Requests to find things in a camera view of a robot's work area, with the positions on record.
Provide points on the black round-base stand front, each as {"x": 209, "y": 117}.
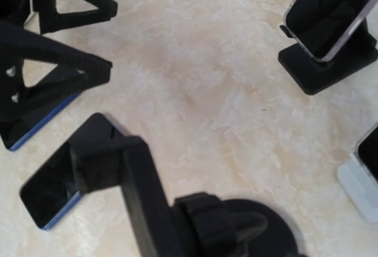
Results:
{"x": 199, "y": 224}

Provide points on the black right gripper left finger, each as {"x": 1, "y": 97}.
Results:
{"x": 17, "y": 11}

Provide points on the white folding phone stand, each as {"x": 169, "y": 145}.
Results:
{"x": 360, "y": 187}

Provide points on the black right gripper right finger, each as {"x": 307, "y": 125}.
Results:
{"x": 73, "y": 71}

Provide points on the black phone silver edge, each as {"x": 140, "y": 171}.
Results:
{"x": 366, "y": 152}

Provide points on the black folding phone stand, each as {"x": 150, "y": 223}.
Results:
{"x": 313, "y": 76}

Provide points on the black phone blue edge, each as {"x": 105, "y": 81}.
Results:
{"x": 15, "y": 134}
{"x": 51, "y": 191}

